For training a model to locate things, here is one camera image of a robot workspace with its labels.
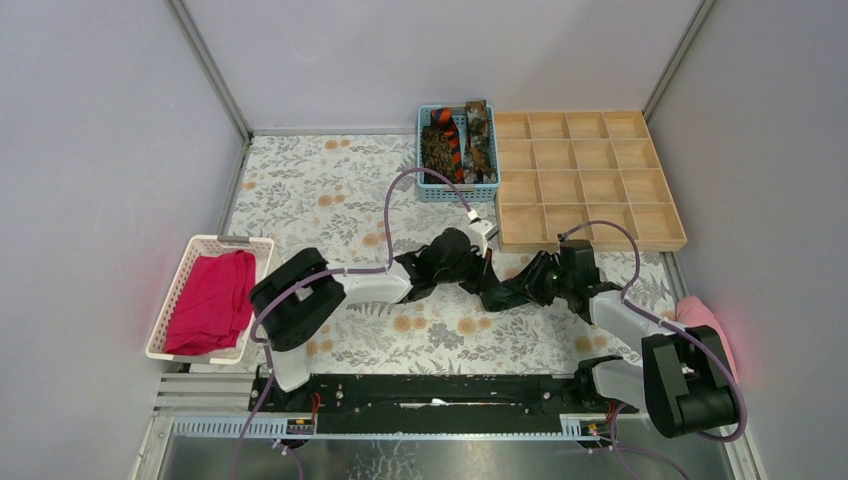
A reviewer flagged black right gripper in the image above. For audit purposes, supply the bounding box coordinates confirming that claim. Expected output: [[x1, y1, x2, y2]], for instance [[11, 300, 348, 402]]
[[504, 250, 573, 307]]

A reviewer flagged dark green leaf tie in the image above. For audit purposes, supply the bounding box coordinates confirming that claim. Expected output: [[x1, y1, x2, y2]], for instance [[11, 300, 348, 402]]
[[477, 250, 556, 312]]

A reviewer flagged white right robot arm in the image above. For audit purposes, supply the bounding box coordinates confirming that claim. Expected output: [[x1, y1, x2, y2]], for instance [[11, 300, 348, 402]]
[[510, 240, 748, 441]]

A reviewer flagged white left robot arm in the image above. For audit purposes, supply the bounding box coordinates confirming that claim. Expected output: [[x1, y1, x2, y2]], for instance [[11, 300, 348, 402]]
[[249, 228, 499, 411]]

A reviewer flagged light blue plastic basket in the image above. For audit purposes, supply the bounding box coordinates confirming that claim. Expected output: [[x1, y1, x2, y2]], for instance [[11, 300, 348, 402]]
[[415, 102, 502, 202]]

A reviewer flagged orange grey floral tie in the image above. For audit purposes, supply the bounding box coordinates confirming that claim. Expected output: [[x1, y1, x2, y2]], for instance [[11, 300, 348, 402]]
[[463, 100, 497, 184]]

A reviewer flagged black gold patterned tie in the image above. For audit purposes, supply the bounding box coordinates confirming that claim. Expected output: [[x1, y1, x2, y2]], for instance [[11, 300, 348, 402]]
[[420, 126, 464, 183]]

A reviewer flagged wooden compartment tray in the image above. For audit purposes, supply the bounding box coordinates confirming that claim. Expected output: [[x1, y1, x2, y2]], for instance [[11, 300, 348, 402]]
[[494, 111, 688, 253]]

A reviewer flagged pink cloth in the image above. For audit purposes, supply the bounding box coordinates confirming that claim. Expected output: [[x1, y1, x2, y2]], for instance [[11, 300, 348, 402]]
[[675, 295, 738, 379]]

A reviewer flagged orange black striped tie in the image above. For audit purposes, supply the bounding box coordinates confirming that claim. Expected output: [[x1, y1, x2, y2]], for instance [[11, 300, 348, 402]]
[[430, 107, 465, 183]]

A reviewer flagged white plastic basket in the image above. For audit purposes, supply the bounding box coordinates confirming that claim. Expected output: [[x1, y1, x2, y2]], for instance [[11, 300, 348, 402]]
[[145, 235, 275, 366]]

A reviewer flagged red cloth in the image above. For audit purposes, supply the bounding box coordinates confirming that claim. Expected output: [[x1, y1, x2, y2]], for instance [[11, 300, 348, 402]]
[[164, 250, 256, 356]]

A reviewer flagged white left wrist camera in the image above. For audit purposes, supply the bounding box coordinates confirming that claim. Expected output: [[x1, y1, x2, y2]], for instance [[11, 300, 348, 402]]
[[464, 210, 498, 256]]

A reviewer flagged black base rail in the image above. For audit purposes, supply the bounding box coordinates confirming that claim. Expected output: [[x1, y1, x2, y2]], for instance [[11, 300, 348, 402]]
[[247, 374, 617, 436]]

